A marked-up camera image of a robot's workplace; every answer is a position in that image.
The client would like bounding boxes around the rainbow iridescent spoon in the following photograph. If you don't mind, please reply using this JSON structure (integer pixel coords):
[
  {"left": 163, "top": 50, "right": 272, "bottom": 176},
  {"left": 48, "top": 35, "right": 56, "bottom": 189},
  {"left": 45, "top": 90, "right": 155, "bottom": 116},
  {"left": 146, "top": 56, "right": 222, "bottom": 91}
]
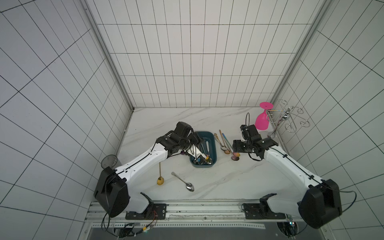
[{"left": 221, "top": 133, "right": 240, "bottom": 161}]

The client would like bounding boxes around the teal plastic storage box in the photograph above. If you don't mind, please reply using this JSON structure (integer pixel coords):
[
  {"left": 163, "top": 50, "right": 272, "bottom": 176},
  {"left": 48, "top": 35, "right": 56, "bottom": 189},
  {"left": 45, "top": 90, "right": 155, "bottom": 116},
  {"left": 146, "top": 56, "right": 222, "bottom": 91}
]
[{"left": 190, "top": 131, "right": 217, "bottom": 168}]

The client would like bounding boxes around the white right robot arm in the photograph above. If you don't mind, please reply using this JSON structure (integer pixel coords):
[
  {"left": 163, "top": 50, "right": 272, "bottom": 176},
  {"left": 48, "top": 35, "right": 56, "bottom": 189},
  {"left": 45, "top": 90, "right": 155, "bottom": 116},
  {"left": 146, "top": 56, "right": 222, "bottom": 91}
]
[{"left": 233, "top": 125, "right": 343, "bottom": 229}]

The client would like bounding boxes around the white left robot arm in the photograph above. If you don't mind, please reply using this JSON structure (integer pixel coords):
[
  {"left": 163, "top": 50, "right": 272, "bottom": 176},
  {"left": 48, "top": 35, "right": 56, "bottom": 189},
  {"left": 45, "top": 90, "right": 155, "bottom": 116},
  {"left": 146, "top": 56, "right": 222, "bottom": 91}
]
[{"left": 94, "top": 122, "right": 211, "bottom": 218}]

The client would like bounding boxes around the silver spoon in pile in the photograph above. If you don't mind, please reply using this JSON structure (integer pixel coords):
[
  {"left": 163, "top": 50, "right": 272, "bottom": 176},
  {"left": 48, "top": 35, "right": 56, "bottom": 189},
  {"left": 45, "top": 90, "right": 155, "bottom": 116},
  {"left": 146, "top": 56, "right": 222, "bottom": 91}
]
[{"left": 214, "top": 133, "right": 228, "bottom": 152}]

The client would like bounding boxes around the gold spoon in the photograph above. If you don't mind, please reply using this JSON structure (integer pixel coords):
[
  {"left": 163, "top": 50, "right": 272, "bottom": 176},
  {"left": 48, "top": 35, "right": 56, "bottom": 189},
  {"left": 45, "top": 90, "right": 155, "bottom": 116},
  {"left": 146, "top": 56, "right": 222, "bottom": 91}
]
[{"left": 157, "top": 163, "right": 165, "bottom": 186}]

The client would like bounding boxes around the silver spoon near front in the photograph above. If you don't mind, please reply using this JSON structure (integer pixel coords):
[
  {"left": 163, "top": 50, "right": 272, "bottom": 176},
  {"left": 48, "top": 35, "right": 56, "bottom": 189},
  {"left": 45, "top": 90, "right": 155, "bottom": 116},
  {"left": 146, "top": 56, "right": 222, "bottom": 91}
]
[{"left": 171, "top": 172, "right": 195, "bottom": 192}]

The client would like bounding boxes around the pink plastic goblet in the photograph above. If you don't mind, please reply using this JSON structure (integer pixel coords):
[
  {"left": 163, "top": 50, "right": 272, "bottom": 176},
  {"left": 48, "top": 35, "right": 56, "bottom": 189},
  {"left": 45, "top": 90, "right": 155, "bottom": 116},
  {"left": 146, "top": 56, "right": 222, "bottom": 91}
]
[{"left": 255, "top": 102, "right": 274, "bottom": 131}]

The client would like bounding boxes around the chrome cup rack stand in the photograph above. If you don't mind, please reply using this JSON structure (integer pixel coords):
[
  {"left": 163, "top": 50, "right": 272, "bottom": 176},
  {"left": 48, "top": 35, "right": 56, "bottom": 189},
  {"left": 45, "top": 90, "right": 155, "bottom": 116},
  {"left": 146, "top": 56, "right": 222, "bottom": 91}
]
[{"left": 267, "top": 99, "right": 311, "bottom": 139}]

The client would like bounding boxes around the grey mesh cup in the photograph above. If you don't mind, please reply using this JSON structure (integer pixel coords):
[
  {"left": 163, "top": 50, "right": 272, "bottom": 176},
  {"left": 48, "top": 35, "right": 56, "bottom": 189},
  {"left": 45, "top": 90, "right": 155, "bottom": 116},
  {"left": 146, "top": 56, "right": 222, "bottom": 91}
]
[{"left": 101, "top": 155, "right": 121, "bottom": 169}]

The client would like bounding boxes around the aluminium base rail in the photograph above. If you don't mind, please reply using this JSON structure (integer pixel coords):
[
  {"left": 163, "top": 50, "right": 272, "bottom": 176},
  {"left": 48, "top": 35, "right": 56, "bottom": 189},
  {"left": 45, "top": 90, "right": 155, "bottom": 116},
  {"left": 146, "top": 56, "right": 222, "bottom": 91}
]
[{"left": 85, "top": 200, "right": 309, "bottom": 233}]

